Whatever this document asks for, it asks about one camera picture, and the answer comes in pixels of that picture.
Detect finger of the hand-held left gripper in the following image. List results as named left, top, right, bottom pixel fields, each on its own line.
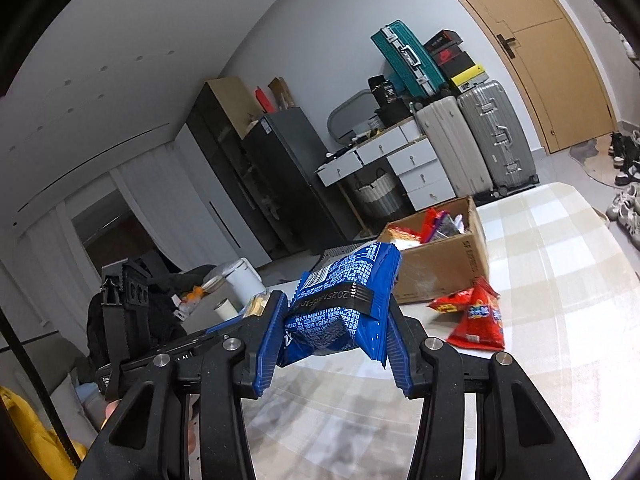
left=167, top=316, right=251, bottom=356

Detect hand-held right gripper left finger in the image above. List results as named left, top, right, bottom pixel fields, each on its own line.
left=75, top=290, right=291, bottom=480

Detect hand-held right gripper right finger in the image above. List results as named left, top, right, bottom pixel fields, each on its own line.
left=385, top=300, right=593, bottom=480

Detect blue snack packet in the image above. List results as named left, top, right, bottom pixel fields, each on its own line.
left=277, top=241, right=403, bottom=368

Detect large cardboard box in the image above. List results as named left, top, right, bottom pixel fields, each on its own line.
left=377, top=196, right=491, bottom=306

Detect red snack packets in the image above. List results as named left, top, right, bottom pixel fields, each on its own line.
left=382, top=225, right=426, bottom=251

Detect white cylindrical bin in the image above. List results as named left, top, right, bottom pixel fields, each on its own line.
left=202, top=258, right=266, bottom=306

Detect black backpack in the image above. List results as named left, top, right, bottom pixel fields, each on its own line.
left=87, top=255, right=213, bottom=361

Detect small red snack packet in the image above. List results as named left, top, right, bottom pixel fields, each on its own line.
left=427, top=287, right=476, bottom=315

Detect large red snack packet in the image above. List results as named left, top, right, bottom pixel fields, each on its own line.
left=446, top=276, right=507, bottom=352

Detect white curtain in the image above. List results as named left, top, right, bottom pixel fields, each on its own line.
left=0, top=147, right=211, bottom=336

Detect red packet in box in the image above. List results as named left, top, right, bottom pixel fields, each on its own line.
left=420, top=208, right=443, bottom=243

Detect silver packet in box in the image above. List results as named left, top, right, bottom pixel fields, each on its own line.
left=442, top=212, right=468, bottom=236

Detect black cabinet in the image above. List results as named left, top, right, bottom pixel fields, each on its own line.
left=186, top=82, right=281, bottom=256

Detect striped laundry basket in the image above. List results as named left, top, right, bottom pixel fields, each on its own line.
left=352, top=167, right=406, bottom=218

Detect grey refrigerator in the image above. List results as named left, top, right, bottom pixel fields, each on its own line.
left=242, top=107, right=361, bottom=256

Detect yellow cloth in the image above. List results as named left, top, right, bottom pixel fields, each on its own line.
left=0, top=385, right=88, bottom=480

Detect white desk with drawers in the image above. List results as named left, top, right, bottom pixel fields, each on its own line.
left=315, top=117, right=456, bottom=241

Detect flat cardboard sheet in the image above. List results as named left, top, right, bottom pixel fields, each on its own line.
left=207, top=77, right=263, bottom=138

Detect white suitcase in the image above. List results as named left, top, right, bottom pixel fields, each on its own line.
left=414, top=95, right=493, bottom=200

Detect brown cardboard carton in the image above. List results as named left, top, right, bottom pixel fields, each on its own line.
left=267, top=77, right=296, bottom=111

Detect grey oval mirror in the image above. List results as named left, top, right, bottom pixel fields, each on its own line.
left=327, top=87, right=381, bottom=141

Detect silver suitcase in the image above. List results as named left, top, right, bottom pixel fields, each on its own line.
left=457, top=80, right=540, bottom=192

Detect black bag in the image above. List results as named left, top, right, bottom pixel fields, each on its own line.
left=367, top=75, right=416, bottom=123

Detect shoes on floor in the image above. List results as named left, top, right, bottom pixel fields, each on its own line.
left=605, top=130, right=640, bottom=251

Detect grey door mat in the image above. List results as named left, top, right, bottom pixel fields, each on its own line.
left=570, top=137, right=640, bottom=188

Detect yellow and black box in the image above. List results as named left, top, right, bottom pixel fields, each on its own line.
left=448, top=62, right=488, bottom=92

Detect teal suitcase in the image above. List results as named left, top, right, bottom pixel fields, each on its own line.
left=371, top=20, right=446, bottom=101

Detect black and red shoe box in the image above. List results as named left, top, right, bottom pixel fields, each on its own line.
left=424, top=30, right=473, bottom=78

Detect wooden door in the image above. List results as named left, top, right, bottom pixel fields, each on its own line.
left=417, top=0, right=618, bottom=156

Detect black door handle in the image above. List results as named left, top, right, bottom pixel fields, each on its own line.
left=496, top=34, right=521, bottom=63

